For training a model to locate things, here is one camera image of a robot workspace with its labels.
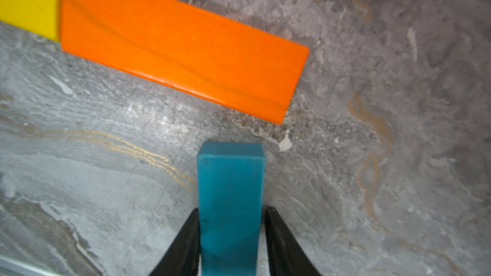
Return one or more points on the orange block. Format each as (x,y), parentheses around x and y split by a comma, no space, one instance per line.
(187,48)

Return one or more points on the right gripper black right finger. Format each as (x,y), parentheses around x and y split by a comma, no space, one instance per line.
(285,256)

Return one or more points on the long yellow block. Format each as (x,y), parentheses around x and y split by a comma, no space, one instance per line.
(37,16)

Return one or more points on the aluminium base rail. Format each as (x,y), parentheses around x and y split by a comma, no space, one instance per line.
(11,266)

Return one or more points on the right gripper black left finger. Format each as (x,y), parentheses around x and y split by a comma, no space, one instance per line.
(183,255)

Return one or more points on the teal block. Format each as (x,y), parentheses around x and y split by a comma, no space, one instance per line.
(230,200)

